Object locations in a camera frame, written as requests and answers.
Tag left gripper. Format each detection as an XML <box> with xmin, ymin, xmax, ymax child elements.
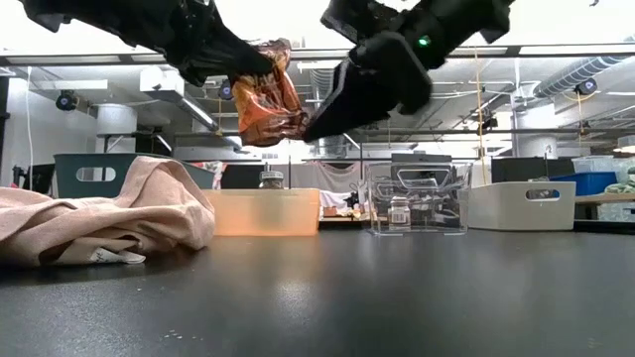
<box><xmin>113</xmin><ymin>0</ymin><xmax>276</xmax><ymax>86</ymax></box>

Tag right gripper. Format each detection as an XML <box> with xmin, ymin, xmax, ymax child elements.
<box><xmin>303</xmin><ymin>0</ymin><xmax>477</xmax><ymax>144</ymax></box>

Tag orange foil spice packet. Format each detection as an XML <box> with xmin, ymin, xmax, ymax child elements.
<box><xmin>230</xmin><ymin>38</ymin><xmax>310</xmax><ymax>149</ymax></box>

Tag green-label glass spice jar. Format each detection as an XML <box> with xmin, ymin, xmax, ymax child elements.
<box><xmin>258</xmin><ymin>171</ymin><xmax>286</xmax><ymax>190</ymax></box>

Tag small clear spice jar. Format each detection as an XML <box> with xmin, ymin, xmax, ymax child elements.
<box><xmin>387</xmin><ymin>195</ymin><xmax>412</xmax><ymax>233</ymax></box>

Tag clear plastic bin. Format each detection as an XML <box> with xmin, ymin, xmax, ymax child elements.
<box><xmin>363</xmin><ymin>159</ymin><xmax>473</xmax><ymax>237</ymax></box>

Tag pink cloth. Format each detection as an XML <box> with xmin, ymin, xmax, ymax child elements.
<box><xmin>0</xmin><ymin>156</ymin><xmax>216</xmax><ymax>269</ymax></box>

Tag white ceiling ventilation unit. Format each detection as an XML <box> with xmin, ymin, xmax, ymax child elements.
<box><xmin>139</xmin><ymin>66</ymin><xmax>186</xmax><ymax>94</ymax></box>

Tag floral fabric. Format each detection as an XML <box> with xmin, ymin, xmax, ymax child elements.
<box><xmin>190</xmin><ymin>161</ymin><xmax>228</xmax><ymax>190</ymax></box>

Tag white concrete column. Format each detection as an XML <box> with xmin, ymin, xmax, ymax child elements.
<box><xmin>513</xmin><ymin>103</ymin><xmax>560</xmax><ymax>160</ymax></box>
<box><xmin>95</xmin><ymin>102</ymin><xmax>139</xmax><ymax>155</ymax></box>

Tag grey hanging sheet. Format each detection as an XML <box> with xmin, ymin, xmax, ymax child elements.
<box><xmin>290</xmin><ymin>161</ymin><xmax>368</xmax><ymax>194</ymax></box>

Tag orange plastic bin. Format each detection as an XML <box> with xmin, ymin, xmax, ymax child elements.
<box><xmin>200</xmin><ymin>187</ymin><xmax>322</xmax><ymax>238</ymax></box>

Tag dark teal plastic bin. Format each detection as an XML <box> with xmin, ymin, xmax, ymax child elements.
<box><xmin>53</xmin><ymin>152</ymin><xmax>215</xmax><ymax>199</ymax></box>

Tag black equipment stand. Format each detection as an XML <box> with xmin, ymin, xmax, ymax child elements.
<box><xmin>12</xmin><ymin>163</ymin><xmax>55</xmax><ymax>194</ymax></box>

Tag white plastic bin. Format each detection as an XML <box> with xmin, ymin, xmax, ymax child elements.
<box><xmin>465</xmin><ymin>180</ymin><xmax>578</xmax><ymax>232</ymax></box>

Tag clear storage tub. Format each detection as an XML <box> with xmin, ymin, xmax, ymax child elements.
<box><xmin>571</xmin><ymin>155</ymin><xmax>616</xmax><ymax>175</ymax></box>

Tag blue plastic storage bin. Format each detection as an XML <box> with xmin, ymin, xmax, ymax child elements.
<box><xmin>549</xmin><ymin>171</ymin><xmax>619</xmax><ymax>197</ymax></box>

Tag wooden work table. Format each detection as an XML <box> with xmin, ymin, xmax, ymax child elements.
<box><xmin>574</xmin><ymin>191</ymin><xmax>635</xmax><ymax>222</ymax></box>

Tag green cloth bundle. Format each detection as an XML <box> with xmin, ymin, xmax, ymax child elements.
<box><xmin>603</xmin><ymin>180</ymin><xmax>635</xmax><ymax>195</ymax></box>

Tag horizontal overhead frame bar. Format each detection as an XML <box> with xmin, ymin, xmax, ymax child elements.
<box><xmin>0</xmin><ymin>43</ymin><xmax>635</xmax><ymax>66</ymax></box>

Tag long silver ventilation duct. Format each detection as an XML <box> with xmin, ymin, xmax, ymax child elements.
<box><xmin>532</xmin><ymin>33</ymin><xmax>635</xmax><ymax>99</ymax></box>

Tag white wall cable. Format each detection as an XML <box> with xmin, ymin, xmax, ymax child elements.
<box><xmin>24</xmin><ymin>66</ymin><xmax>35</xmax><ymax>192</ymax></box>

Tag black vertical post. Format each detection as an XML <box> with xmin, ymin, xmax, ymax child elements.
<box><xmin>0</xmin><ymin>76</ymin><xmax>11</xmax><ymax>175</ymax></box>

